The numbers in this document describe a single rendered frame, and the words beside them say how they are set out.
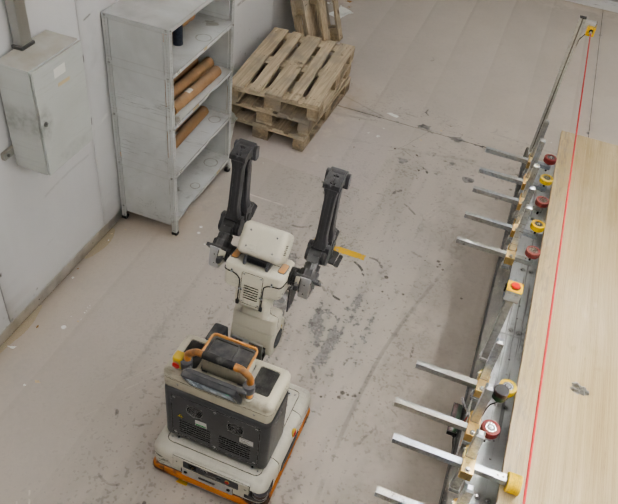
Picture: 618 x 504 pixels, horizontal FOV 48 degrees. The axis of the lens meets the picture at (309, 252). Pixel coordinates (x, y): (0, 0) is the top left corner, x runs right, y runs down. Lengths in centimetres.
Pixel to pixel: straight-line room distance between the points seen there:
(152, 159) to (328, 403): 196
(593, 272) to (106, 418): 278
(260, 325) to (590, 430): 153
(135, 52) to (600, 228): 292
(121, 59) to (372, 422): 260
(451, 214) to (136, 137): 249
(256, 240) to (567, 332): 161
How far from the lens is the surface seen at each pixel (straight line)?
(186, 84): 482
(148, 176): 479
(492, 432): 309
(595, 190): 466
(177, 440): 360
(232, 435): 333
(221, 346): 313
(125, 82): 448
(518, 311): 402
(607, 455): 325
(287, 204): 532
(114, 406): 408
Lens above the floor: 334
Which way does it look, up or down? 43 degrees down
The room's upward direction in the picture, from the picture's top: 8 degrees clockwise
